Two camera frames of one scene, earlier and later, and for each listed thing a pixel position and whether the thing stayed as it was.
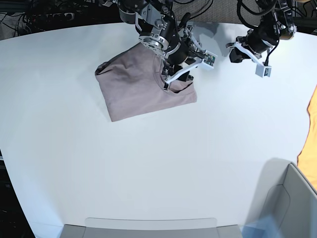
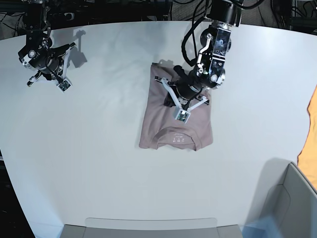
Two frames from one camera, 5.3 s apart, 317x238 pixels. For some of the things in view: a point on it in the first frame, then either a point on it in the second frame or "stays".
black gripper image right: (259, 40) to (189, 87)
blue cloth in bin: (267, 227) stays
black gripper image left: (184, 53) to (49, 64)
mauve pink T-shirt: (131, 83) to (160, 129)
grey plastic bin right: (285, 197) stays
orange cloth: (307, 158) stays
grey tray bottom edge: (151, 227) stays
